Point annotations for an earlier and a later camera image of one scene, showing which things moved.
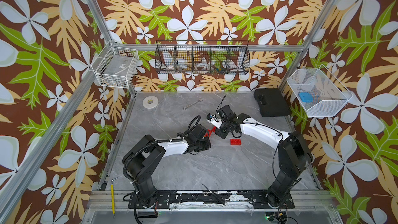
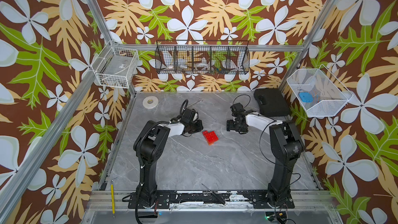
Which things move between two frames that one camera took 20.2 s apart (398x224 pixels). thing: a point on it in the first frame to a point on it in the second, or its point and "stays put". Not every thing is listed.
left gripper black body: (203, 144) to (195, 126)
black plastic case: (271, 102) stays put
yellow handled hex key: (112, 196) stays put
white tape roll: (150, 102) stays put
